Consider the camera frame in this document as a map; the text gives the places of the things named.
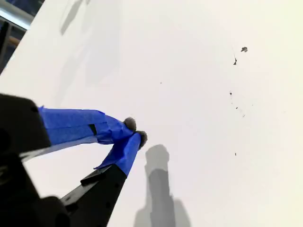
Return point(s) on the grey metal bar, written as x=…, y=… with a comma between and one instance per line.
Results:
x=14, y=15

